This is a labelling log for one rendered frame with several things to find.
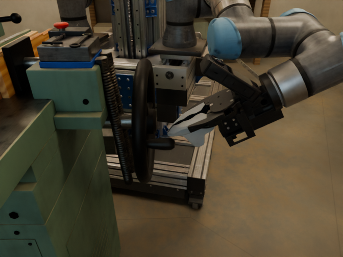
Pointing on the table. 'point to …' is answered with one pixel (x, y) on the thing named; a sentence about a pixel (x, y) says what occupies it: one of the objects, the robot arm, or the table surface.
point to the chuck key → (55, 40)
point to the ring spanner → (80, 41)
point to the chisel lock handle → (15, 18)
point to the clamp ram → (19, 60)
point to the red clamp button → (60, 25)
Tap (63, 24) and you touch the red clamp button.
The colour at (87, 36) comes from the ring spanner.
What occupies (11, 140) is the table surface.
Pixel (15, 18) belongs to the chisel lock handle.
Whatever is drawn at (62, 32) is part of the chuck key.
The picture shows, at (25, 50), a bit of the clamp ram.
